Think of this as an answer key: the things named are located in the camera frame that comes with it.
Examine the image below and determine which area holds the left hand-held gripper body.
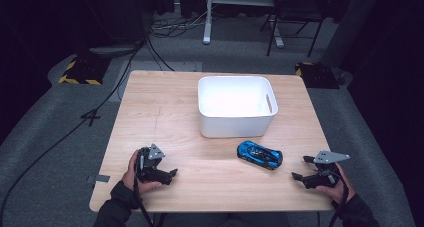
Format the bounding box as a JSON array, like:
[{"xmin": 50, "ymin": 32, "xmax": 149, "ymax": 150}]
[{"xmin": 134, "ymin": 143, "xmax": 167, "ymax": 185}]

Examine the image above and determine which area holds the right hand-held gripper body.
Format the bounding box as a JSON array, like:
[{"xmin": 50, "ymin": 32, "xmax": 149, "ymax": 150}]
[{"xmin": 313, "ymin": 149, "xmax": 351, "ymax": 189}]

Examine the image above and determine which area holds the blue toy car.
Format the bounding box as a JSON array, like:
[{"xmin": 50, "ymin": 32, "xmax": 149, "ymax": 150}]
[{"xmin": 236, "ymin": 140, "xmax": 284, "ymax": 171}]

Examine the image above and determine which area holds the white plastic bin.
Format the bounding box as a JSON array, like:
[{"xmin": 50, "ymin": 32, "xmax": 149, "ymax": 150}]
[{"xmin": 197, "ymin": 75, "xmax": 279, "ymax": 139}]

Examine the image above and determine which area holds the person's left hand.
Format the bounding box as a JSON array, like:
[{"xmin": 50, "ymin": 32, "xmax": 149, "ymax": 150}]
[{"xmin": 121, "ymin": 149, "xmax": 164, "ymax": 195}]

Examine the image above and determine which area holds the person's right hand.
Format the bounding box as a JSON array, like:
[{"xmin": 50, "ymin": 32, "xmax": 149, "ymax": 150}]
[{"xmin": 315, "ymin": 162, "xmax": 352, "ymax": 205}]

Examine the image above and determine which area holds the grey tape strip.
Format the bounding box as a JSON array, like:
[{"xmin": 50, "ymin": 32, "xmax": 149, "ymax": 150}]
[{"xmin": 86, "ymin": 174, "xmax": 111, "ymax": 185}]

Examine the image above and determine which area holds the yellow black striped base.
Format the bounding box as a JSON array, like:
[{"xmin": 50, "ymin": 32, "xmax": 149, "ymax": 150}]
[
  {"xmin": 57, "ymin": 54, "xmax": 112, "ymax": 87},
  {"xmin": 294, "ymin": 61, "xmax": 342, "ymax": 90}
]

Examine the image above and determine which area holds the black chair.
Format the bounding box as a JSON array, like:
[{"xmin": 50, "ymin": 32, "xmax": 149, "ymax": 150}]
[{"xmin": 259, "ymin": 0, "xmax": 325, "ymax": 59}]

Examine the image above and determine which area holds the left hand-held gripper cable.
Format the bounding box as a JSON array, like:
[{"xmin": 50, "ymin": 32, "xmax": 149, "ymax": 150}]
[{"xmin": 132, "ymin": 155, "xmax": 155, "ymax": 227}]

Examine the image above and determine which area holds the hand-held gripper cable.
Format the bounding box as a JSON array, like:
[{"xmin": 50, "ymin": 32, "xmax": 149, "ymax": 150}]
[
  {"xmin": 132, "ymin": 155, "xmax": 155, "ymax": 227},
  {"xmin": 328, "ymin": 170, "xmax": 350, "ymax": 227}
]

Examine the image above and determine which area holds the right hand-held gripper cable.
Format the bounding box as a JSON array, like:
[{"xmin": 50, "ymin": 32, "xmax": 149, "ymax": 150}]
[{"xmin": 328, "ymin": 170, "xmax": 350, "ymax": 227}]

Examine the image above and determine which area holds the long black floor cable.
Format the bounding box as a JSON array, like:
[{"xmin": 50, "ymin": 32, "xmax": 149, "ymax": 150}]
[{"xmin": 0, "ymin": 36, "xmax": 148, "ymax": 223}]

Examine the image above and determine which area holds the bundle of floor cables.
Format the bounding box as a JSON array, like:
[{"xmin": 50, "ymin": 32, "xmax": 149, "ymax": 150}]
[{"xmin": 147, "ymin": 11, "xmax": 209, "ymax": 40}]

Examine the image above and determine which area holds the white desk frame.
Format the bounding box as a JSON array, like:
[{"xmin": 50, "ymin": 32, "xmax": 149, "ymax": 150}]
[{"xmin": 202, "ymin": 0, "xmax": 285, "ymax": 49}]

